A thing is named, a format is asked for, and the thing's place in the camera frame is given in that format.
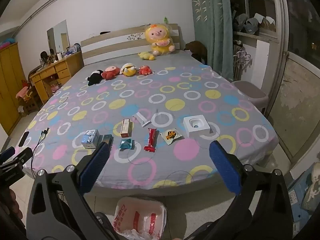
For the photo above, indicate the small red plush toy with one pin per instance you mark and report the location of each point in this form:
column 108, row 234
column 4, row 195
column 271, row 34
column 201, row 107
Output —
column 144, row 70

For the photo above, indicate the black phone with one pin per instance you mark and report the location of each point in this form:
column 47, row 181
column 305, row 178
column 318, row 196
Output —
column 23, row 138

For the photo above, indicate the person's left hand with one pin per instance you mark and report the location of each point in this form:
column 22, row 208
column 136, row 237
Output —
column 13, row 205

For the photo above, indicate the blue cardboard box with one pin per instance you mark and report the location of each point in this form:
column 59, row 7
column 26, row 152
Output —
column 300, row 197

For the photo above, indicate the dark teal small box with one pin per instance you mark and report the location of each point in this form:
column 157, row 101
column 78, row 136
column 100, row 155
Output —
column 107, row 138

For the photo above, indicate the white square box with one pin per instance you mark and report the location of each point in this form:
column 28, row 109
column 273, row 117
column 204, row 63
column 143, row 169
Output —
column 197, row 127

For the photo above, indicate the grey plastic stool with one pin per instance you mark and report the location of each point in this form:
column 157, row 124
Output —
column 250, row 92

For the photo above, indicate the large yellow pig plush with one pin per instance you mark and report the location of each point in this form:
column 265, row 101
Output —
column 160, row 40

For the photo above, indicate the green curtain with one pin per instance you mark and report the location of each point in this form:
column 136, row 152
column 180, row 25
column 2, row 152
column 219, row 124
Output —
column 212, row 30

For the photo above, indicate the yellow wooden wardrobe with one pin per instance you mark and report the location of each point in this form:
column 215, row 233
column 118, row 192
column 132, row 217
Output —
column 7, row 85

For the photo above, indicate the bed with circle-print sheet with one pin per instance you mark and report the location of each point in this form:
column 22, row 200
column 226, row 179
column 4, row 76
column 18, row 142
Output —
column 175, row 90

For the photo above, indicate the pink cloth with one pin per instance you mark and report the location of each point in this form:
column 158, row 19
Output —
column 23, row 92

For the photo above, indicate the white and red plastic bag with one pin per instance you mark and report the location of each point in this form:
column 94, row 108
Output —
column 140, row 211

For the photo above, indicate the small yellow plush toy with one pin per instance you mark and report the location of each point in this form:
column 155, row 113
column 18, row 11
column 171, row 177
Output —
column 147, row 55

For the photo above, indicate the wooden desk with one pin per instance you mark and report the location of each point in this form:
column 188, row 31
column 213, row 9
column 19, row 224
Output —
column 57, row 72

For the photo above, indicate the red and white long box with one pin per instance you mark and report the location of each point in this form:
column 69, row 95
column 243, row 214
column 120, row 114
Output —
column 125, row 129

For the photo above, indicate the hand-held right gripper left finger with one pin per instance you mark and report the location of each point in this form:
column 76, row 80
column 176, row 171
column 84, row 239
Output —
column 94, row 166

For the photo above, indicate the black plush toy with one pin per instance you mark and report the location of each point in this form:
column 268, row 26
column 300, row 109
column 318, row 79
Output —
column 95, row 77

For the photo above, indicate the grey slipper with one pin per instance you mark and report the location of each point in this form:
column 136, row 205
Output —
column 252, row 25
column 240, row 21

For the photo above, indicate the desk clutter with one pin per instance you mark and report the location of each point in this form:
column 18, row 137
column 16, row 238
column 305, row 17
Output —
column 62, row 52

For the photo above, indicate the yellow bee plush toy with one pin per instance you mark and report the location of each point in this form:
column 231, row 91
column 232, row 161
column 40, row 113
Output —
column 128, row 70

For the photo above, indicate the white and orange snack packet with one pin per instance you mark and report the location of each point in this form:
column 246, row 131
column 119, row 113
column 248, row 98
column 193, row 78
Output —
column 171, row 135

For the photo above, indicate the teal snack wrapper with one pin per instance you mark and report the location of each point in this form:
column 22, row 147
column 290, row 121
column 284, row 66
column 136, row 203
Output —
column 126, row 144

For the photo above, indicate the wooden headboard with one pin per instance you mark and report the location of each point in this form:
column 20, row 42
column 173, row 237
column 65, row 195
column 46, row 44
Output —
column 112, row 40

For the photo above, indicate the white tube wrapper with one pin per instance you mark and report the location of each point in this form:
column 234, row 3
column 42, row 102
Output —
column 142, row 120

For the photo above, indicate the large red plush toy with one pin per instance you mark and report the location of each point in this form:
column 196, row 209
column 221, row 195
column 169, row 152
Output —
column 110, row 72

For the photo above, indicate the red snack wrapper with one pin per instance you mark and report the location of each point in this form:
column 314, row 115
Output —
column 152, row 140

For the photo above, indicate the blue and white small box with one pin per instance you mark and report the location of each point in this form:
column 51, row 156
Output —
column 89, row 139

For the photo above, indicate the wall mirror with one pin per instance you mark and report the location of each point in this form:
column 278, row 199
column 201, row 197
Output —
column 57, row 36

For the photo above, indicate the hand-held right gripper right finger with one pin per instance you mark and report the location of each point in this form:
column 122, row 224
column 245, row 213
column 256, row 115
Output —
column 225, row 167

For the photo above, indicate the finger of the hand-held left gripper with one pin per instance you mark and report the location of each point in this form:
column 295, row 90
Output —
column 23, row 155
column 7, row 153

